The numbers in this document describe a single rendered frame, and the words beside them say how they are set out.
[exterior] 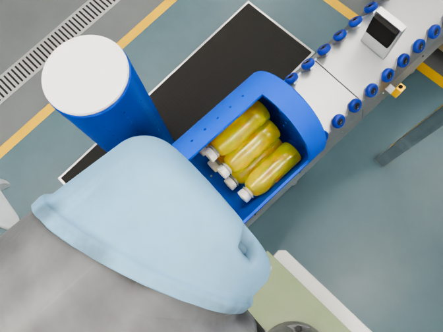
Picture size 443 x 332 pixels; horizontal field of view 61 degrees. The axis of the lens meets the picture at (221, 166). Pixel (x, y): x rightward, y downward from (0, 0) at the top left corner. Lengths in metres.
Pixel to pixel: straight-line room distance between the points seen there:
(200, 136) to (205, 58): 1.36
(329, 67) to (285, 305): 0.82
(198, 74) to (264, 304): 1.61
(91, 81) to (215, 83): 1.04
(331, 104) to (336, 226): 1.00
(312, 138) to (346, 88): 0.41
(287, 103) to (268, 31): 1.43
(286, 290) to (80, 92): 0.84
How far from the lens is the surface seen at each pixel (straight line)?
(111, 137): 1.39
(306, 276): 0.94
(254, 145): 1.03
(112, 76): 1.25
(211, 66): 2.22
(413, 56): 1.45
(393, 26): 1.29
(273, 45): 2.28
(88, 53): 1.31
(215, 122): 0.93
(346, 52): 1.39
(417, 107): 2.48
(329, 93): 1.30
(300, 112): 0.93
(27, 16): 2.95
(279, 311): 0.82
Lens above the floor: 2.07
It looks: 75 degrees down
